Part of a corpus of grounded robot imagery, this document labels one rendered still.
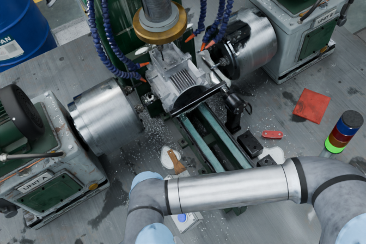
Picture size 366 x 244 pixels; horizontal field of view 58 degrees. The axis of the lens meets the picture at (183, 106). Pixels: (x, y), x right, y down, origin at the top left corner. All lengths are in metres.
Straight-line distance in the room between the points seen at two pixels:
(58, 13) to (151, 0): 2.51
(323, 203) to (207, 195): 0.22
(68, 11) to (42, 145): 2.40
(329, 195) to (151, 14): 0.70
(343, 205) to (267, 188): 0.14
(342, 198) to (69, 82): 1.40
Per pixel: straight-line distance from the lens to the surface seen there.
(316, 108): 1.54
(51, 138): 1.15
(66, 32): 2.64
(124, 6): 1.27
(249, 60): 1.29
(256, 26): 1.31
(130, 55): 1.28
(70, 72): 1.80
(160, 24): 1.06
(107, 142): 1.18
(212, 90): 1.27
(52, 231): 1.46
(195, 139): 1.30
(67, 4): 3.52
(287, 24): 1.33
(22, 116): 1.03
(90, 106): 1.17
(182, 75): 1.23
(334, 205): 0.66
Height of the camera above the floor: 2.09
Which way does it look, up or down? 59 degrees down
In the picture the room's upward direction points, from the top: 11 degrees counter-clockwise
